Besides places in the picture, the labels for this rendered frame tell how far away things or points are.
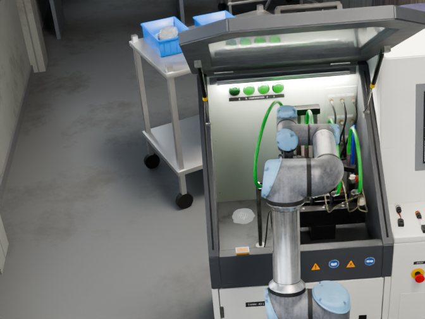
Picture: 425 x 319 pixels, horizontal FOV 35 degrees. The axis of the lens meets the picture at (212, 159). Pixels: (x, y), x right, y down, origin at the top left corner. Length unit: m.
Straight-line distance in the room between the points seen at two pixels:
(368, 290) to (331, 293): 0.63
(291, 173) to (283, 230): 0.18
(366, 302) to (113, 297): 1.63
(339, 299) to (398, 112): 0.88
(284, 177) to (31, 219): 2.93
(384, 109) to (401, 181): 0.31
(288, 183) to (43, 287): 2.38
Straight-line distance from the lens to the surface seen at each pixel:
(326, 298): 2.15
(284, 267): 2.11
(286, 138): 2.37
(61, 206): 4.77
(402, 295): 2.84
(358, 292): 2.78
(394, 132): 2.73
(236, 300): 2.74
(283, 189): 2.01
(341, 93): 2.88
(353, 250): 2.64
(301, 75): 2.79
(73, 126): 5.78
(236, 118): 2.88
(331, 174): 2.03
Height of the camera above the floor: 2.59
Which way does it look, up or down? 31 degrees down
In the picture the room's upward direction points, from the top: 5 degrees counter-clockwise
